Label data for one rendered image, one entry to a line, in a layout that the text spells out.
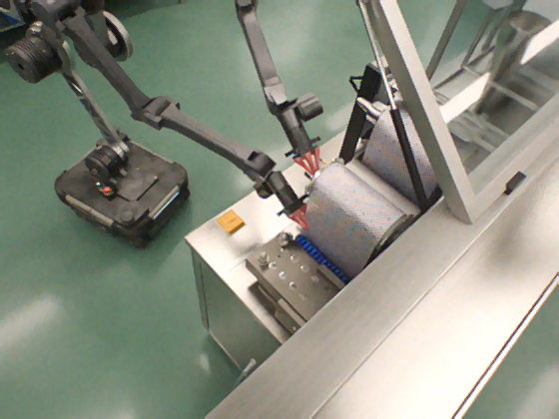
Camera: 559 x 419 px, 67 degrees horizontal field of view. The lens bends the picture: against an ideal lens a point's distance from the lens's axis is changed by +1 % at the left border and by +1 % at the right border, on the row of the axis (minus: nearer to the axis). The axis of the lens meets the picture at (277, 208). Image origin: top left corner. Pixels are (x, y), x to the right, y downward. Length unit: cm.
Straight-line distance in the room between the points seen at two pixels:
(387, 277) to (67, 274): 216
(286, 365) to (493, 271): 56
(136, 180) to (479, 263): 197
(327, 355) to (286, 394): 7
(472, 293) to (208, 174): 218
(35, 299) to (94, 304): 30
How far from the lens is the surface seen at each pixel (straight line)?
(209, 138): 132
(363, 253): 118
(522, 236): 106
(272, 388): 53
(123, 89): 145
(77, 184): 261
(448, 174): 67
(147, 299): 241
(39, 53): 229
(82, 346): 239
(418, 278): 62
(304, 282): 128
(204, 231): 150
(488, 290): 94
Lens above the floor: 217
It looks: 54 degrees down
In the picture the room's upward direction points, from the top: 9 degrees clockwise
